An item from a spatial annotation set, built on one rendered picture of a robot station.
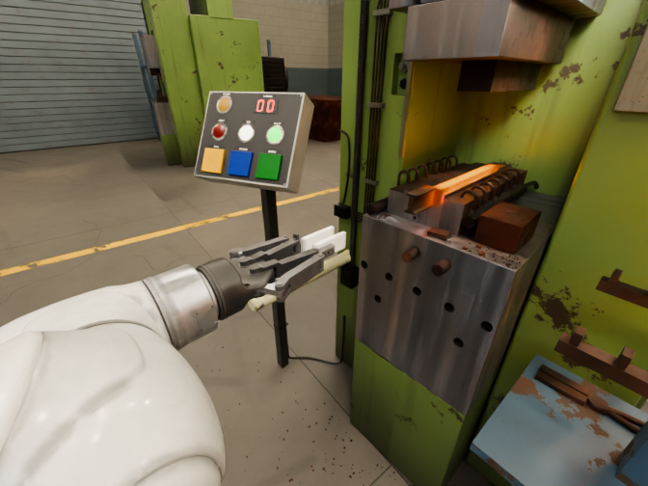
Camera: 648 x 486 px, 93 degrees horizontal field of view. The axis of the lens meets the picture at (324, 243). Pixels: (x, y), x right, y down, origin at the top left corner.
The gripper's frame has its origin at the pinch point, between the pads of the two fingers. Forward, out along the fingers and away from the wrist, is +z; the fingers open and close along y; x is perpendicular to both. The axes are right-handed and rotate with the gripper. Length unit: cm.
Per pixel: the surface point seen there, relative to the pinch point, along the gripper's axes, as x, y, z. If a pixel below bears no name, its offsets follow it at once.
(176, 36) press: 74, -464, 164
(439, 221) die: -6.0, 2.5, 35.2
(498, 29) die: 31.4, 6.3, 35.1
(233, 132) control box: 9, -59, 17
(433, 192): 1.0, 0.5, 33.7
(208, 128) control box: 10, -68, 14
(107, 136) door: -86, -790, 104
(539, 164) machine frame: 1, 9, 83
